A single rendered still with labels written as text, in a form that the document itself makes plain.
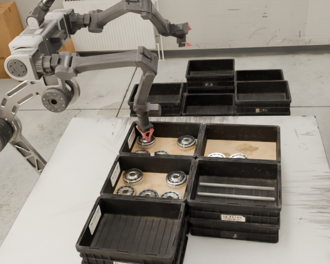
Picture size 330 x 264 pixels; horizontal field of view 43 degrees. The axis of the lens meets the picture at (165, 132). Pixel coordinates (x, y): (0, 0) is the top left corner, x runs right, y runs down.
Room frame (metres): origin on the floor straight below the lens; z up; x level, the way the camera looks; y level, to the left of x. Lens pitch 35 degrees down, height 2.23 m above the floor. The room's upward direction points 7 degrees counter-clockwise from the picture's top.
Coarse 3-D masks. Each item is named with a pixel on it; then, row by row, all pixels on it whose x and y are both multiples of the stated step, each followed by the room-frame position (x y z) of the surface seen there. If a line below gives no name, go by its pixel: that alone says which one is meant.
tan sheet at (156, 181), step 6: (144, 174) 1.64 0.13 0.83; (150, 174) 1.63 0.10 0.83; (156, 174) 1.63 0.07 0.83; (162, 174) 1.62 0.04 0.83; (120, 180) 1.62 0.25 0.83; (144, 180) 1.59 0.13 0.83; (150, 180) 1.59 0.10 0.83; (156, 180) 1.58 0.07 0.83; (162, 180) 1.58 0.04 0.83; (138, 186) 1.55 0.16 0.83; (144, 186) 1.55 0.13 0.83; (150, 186) 1.54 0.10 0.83; (156, 186) 1.54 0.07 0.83; (162, 186) 1.53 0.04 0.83; (114, 192) 1.53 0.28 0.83; (138, 192) 1.51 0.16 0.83; (162, 192) 1.49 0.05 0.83; (180, 192) 1.48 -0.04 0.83
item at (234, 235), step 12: (192, 228) 1.32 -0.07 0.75; (204, 228) 1.30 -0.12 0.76; (216, 228) 1.29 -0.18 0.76; (228, 228) 1.27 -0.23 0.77; (240, 228) 1.26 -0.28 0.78; (252, 228) 1.23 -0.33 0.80; (264, 228) 1.22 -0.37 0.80; (276, 228) 1.21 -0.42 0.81; (252, 240) 1.24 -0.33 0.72; (264, 240) 1.23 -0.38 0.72; (276, 240) 1.22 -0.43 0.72
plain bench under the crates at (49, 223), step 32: (96, 128) 2.31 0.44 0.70; (128, 128) 2.26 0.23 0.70; (288, 128) 2.05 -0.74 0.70; (64, 160) 2.01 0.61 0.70; (96, 160) 1.97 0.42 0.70; (288, 160) 1.76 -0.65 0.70; (320, 160) 1.73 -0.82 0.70; (32, 192) 1.76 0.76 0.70; (64, 192) 1.72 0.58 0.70; (96, 192) 1.69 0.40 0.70; (288, 192) 1.52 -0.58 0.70; (320, 192) 1.49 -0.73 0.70; (32, 224) 1.52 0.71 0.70; (64, 224) 1.49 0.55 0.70; (288, 224) 1.32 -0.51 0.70; (320, 224) 1.29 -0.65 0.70; (0, 256) 1.34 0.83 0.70; (32, 256) 1.31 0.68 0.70; (64, 256) 1.29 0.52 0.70; (192, 256) 1.20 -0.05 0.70; (224, 256) 1.18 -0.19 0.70; (256, 256) 1.16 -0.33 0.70; (288, 256) 1.14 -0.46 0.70; (320, 256) 1.12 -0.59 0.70
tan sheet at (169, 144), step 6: (156, 138) 1.94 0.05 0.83; (162, 138) 1.93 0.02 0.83; (168, 138) 1.92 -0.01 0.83; (174, 138) 1.91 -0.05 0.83; (156, 144) 1.88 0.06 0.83; (162, 144) 1.87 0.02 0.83; (168, 144) 1.87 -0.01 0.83; (174, 144) 1.86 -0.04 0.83; (132, 150) 1.85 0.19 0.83; (150, 150) 1.83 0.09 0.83; (156, 150) 1.83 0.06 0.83; (168, 150) 1.81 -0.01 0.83; (174, 150) 1.81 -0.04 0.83; (180, 150) 1.80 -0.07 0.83; (192, 150) 1.79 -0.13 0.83
